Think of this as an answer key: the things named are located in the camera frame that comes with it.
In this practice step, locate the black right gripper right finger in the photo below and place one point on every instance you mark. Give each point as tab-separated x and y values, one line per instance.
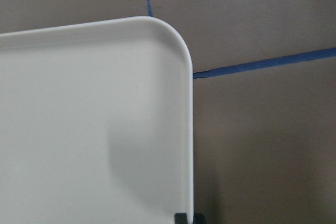
199	218

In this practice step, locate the beige rabbit serving tray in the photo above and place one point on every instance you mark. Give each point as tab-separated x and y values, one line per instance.
97	124

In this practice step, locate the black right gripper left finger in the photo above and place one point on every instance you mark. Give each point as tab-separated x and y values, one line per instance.
181	218

